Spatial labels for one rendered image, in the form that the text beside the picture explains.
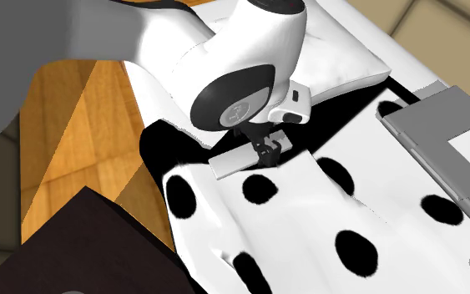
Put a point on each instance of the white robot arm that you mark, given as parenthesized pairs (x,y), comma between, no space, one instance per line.
(255,40)

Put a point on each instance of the grey laptop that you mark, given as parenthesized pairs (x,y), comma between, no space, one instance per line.
(434,130)

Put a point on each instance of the white blanket with black dots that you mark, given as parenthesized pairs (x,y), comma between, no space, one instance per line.
(308,220)

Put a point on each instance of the white pillow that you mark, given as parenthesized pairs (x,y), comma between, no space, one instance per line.
(336,61)

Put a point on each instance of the white flat remote control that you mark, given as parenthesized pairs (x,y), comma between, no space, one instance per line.
(229,163)

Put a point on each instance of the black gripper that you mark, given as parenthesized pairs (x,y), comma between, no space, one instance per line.
(255,132)

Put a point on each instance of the white bed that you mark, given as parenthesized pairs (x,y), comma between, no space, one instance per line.
(386,35)

